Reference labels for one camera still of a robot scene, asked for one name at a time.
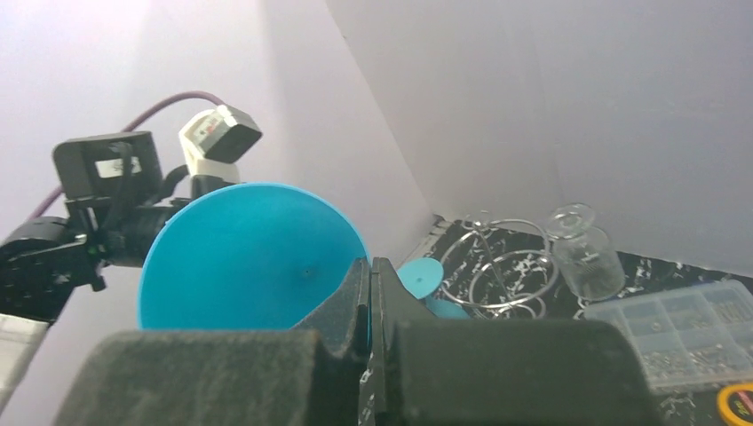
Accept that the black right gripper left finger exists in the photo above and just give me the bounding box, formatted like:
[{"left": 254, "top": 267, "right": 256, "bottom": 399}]
[{"left": 55, "top": 258, "right": 370, "bottom": 425}]

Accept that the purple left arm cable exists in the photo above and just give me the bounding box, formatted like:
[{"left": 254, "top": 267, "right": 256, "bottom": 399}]
[{"left": 26, "top": 91, "right": 227, "bottom": 222}]

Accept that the yellow tape measure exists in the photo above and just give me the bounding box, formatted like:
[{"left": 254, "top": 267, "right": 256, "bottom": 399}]
[{"left": 717, "top": 383, "right": 753, "bottom": 426}]

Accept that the chrome spiral glass rack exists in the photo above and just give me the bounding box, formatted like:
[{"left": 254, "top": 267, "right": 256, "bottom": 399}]
[{"left": 431, "top": 211, "right": 559, "bottom": 320}]

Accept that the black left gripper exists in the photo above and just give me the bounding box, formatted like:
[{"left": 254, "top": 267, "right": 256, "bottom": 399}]
[{"left": 52, "top": 130, "right": 236, "bottom": 269}]

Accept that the clear plastic parts box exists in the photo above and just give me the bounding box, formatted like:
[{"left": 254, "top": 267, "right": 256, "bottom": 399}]
[{"left": 583, "top": 280, "right": 752, "bottom": 395}]

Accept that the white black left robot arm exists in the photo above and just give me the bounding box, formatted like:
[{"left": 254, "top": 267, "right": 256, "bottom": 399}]
[{"left": 1, "top": 131, "right": 240, "bottom": 403}]

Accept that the clear glass wine glass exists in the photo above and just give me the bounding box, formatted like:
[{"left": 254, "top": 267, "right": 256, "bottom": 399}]
[{"left": 545, "top": 203, "right": 625, "bottom": 302}]

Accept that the blue plastic goblet back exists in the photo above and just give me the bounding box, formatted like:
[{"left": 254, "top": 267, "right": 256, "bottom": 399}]
[{"left": 137, "top": 183, "right": 369, "bottom": 330}]

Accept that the blue plastic goblet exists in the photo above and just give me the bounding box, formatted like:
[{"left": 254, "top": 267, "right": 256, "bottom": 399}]
[
  {"left": 397, "top": 257, "right": 470, "bottom": 320},
  {"left": 137, "top": 183, "right": 369, "bottom": 330}
]

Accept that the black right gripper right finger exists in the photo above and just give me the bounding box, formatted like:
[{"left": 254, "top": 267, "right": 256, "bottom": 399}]
[{"left": 359, "top": 257, "right": 662, "bottom": 425}]

